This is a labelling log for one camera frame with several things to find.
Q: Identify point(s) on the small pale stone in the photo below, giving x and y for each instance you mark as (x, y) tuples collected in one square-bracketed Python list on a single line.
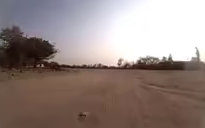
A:
[(82, 115)]

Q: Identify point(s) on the tall slim tree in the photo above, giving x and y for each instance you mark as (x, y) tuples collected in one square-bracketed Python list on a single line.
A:
[(197, 54)]

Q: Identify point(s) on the distant line of trees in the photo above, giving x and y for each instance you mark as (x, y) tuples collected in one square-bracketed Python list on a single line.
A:
[(150, 62)]

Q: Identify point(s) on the cluster of dark trees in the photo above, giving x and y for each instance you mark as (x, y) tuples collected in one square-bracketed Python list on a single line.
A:
[(18, 46)]

